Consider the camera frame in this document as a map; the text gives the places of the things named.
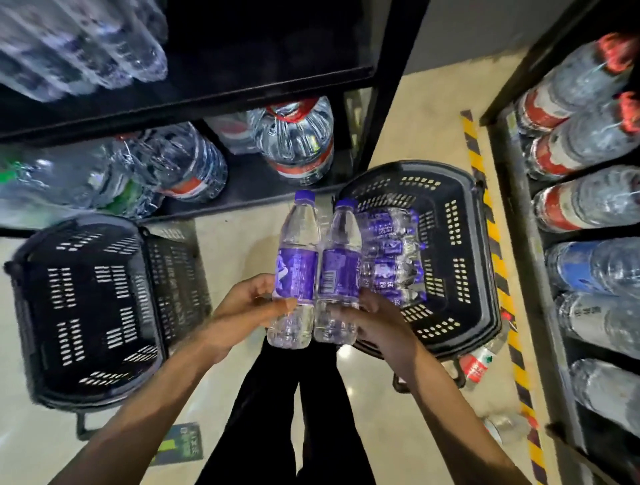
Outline person's black trousers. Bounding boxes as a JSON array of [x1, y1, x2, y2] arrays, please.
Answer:
[[195, 339, 377, 485]]

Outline person's left forearm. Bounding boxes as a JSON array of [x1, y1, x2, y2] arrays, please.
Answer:
[[49, 340, 232, 485]]

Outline small red label bottle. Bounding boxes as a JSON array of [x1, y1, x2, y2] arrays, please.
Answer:
[[457, 320, 512, 391]]

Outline person's left hand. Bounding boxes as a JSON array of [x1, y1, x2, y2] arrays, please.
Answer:
[[202, 274, 298, 364]]

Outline clear large water bottle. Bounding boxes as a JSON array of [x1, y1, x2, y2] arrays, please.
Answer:
[[569, 358, 640, 441], [555, 292, 640, 361]]

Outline green floor sticker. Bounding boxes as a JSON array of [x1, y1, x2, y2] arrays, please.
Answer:
[[149, 422, 204, 468]]

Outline purple label water bottle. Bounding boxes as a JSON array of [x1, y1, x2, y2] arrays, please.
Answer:
[[357, 208, 421, 241], [374, 287, 429, 308], [361, 258, 426, 291], [313, 198, 364, 346], [266, 189, 322, 350], [362, 238, 427, 261]]

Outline black metal shelf unit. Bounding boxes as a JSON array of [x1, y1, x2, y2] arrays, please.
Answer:
[[0, 0, 432, 239]]

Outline person's right hand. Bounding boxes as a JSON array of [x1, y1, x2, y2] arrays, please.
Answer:
[[330, 289, 424, 379]]

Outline person's right forearm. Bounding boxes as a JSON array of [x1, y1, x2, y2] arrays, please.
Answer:
[[395, 346, 532, 485]]

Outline empty black shopping basket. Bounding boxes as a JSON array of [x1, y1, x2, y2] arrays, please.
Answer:
[[3, 214, 214, 441]]

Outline large red label water jug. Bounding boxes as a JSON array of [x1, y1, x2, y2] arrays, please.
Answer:
[[112, 122, 229, 204], [204, 112, 259, 156], [247, 96, 335, 187]]

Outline blue label water bottle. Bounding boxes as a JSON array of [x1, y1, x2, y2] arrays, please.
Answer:
[[544, 237, 640, 301]]

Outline red cap water bottle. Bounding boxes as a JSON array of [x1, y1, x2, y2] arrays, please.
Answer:
[[524, 92, 640, 182], [531, 165, 640, 234], [514, 32, 640, 137]]

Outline small clear bottle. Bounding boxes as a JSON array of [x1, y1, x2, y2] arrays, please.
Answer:
[[482, 412, 532, 446]]

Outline black shopping basket with bottles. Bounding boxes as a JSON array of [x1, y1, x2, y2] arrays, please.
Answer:
[[334, 160, 504, 394]]

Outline clear plastic water bottle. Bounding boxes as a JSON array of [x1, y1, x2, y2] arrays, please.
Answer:
[[54, 0, 169, 84], [0, 49, 67, 104], [0, 0, 134, 97]]

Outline black shelf rack with rails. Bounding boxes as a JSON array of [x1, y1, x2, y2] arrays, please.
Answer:
[[479, 0, 640, 485]]

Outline large green label water jug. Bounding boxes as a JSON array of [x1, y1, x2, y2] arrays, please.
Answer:
[[0, 144, 166, 227]]

